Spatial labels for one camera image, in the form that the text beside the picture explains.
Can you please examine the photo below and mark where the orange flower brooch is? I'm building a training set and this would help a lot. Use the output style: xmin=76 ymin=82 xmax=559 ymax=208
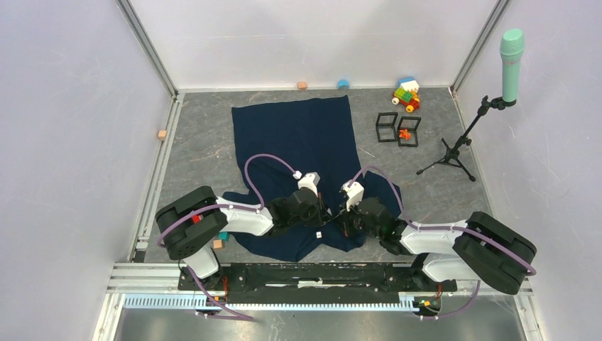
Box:
xmin=398 ymin=129 xmax=412 ymax=141

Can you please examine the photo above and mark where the mint green microphone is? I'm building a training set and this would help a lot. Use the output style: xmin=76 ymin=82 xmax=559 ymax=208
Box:
xmin=499 ymin=28 xmax=525 ymax=103

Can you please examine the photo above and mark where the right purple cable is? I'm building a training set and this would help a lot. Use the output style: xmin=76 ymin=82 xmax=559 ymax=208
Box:
xmin=346 ymin=165 xmax=537 ymax=321

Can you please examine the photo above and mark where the blue cup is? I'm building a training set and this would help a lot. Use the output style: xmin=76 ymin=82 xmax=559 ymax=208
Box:
xmin=336 ymin=79 xmax=350 ymax=90

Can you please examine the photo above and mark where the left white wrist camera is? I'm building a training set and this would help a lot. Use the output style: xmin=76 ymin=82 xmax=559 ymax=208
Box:
xmin=292 ymin=170 xmax=320 ymax=196

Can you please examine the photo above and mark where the black microphone tripod stand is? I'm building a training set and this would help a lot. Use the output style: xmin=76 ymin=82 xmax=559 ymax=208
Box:
xmin=416 ymin=96 xmax=517 ymax=182

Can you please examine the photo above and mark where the right black display frame box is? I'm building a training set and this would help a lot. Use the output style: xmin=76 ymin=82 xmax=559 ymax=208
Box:
xmin=397 ymin=116 xmax=422 ymax=148

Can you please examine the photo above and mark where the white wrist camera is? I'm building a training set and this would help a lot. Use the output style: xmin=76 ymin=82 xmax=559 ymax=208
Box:
xmin=341 ymin=180 xmax=364 ymax=212
xmin=292 ymin=170 xmax=320 ymax=196

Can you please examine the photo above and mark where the left black display frame box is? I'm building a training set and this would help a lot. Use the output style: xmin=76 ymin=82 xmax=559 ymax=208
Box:
xmin=375 ymin=112 xmax=398 ymax=143

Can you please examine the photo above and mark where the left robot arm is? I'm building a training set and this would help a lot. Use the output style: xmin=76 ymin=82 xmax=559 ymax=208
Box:
xmin=155 ymin=185 xmax=332 ymax=290

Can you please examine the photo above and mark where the colourful toy block car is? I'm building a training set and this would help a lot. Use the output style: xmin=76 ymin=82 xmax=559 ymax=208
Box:
xmin=391 ymin=77 xmax=420 ymax=113

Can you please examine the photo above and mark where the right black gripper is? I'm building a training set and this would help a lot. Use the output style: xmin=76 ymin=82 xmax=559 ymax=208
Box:
xmin=332 ymin=197 xmax=381 ymax=240

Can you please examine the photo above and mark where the aluminium frame rail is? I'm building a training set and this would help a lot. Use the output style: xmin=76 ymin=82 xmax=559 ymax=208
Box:
xmin=93 ymin=263 xmax=547 ymax=340

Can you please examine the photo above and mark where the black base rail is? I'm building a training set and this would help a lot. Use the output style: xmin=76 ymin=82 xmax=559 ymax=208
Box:
xmin=202 ymin=262 xmax=457 ymax=304

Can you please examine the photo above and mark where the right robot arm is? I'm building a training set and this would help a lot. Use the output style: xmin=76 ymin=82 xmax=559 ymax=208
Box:
xmin=336 ymin=197 xmax=537 ymax=295

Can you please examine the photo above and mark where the teal small block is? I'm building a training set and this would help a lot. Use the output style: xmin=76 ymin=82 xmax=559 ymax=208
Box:
xmin=218 ymin=232 xmax=229 ymax=242

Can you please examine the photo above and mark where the black display frame box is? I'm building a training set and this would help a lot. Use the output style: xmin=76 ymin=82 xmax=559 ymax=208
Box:
xmin=375 ymin=112 xmax=398 ymax=143
xmin=397 ymin=116 xmax=422 ymax=148

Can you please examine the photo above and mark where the navy blue t-shirt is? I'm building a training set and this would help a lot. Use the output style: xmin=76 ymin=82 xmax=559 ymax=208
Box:
xmin=221 ymin=95 xmax=403 ymax=263

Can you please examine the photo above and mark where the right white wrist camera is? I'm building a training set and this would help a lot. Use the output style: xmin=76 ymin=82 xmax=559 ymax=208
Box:
xmin=341 ymin=180 xmax=364 ymax=212

